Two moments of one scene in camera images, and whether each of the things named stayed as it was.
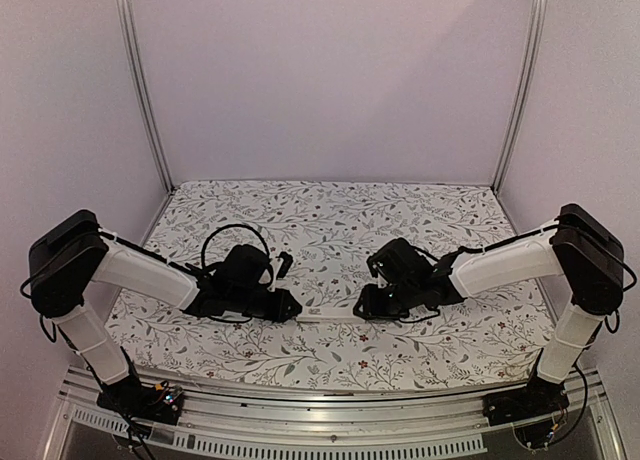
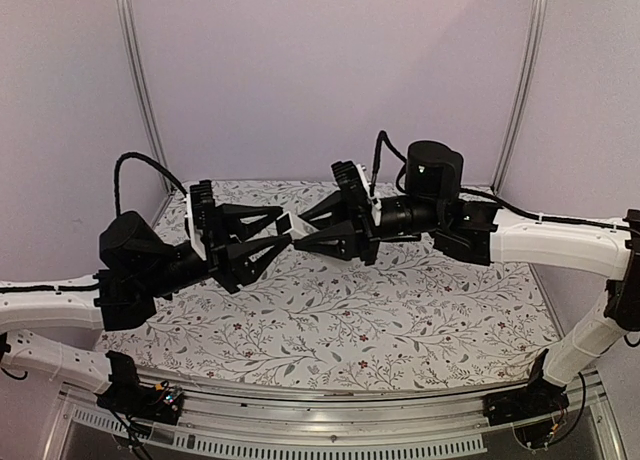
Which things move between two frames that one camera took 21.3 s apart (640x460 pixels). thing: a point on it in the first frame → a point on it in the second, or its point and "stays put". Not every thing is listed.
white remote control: [327, 315] → [292, 225]
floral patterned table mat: [328, 229] stays put
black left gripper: [278, 313] → [230, 261]
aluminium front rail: [231, 420] stays put
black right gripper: [372, 310] → [355, 236]
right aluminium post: [526, 86] stays put
